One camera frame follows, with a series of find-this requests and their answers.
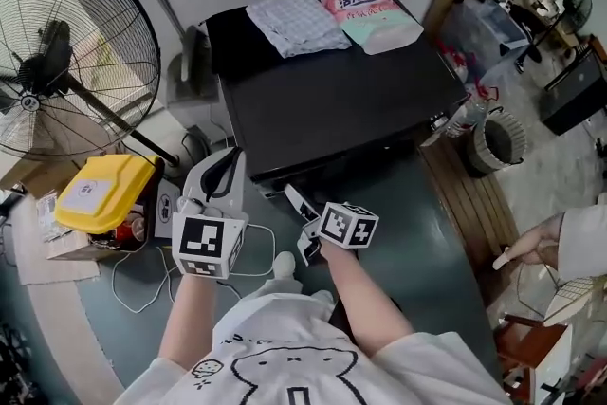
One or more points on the small standing fan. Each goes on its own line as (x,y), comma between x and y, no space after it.
(576,9)

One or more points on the brown wooden chair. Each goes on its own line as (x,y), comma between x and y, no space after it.
(526,346)

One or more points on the pink and green packet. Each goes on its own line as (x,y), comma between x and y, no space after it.
(374,19)

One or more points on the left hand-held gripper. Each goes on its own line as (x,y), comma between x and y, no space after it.
(204,242)

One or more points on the wooden plank platform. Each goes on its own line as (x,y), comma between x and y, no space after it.
(474,213)

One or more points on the clear red-label water bottle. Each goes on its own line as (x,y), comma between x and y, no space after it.
(467,118)

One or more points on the person's left forearm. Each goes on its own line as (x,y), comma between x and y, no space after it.
(189,322)

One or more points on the yellow lidded bin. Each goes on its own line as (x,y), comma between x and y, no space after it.
(102,192)

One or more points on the cardboard box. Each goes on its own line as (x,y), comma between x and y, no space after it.
(76,249)

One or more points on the checkered cloth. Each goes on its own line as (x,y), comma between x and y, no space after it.
(299,23)

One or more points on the person's white printed shirt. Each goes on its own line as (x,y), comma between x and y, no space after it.
(294,355)

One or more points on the person's white shoe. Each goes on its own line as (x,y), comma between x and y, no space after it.
(284,264)

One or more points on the large black floor fan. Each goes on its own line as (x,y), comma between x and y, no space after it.
(47,76)

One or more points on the black cloth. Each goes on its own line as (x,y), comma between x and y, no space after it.
(232,38)

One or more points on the grey dustpan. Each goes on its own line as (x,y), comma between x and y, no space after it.
(189,61)

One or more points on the clear plastic storage box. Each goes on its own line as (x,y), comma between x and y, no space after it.
(488,28)

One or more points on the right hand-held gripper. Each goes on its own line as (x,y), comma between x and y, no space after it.
(346,227)

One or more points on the black table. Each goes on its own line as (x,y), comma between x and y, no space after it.
(332,109)

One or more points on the white sign card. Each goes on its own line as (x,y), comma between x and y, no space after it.
(167,211)

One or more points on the grey waste basket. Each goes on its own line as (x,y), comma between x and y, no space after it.
(498,142)

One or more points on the person's right forearm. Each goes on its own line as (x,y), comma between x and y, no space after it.
(365,303)

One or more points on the black cabinet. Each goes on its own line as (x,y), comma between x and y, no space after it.
(576,92)

